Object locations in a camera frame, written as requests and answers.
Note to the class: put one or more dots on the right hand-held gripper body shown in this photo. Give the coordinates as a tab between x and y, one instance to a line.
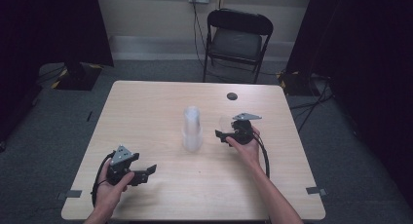
243	130

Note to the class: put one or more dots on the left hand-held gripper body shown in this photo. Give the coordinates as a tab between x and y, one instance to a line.
120	165

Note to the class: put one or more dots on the stack of clear plastic cups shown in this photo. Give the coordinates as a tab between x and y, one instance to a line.
192	130

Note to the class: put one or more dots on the person's right hand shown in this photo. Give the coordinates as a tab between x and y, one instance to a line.
246	152

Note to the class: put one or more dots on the person's left hand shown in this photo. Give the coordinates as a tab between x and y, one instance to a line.
110	193

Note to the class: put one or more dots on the black table grommet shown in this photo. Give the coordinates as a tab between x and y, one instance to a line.
232	96

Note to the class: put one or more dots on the grey tape strip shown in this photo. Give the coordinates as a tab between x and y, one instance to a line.
315	191
70	194

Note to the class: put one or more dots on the black stand base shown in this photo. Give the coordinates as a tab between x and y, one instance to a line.
78	76
297	82

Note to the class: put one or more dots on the black folding chair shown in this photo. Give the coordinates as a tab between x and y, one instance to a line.
238	42

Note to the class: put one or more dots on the dark curtain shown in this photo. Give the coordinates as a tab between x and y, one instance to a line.
367	71
39	39

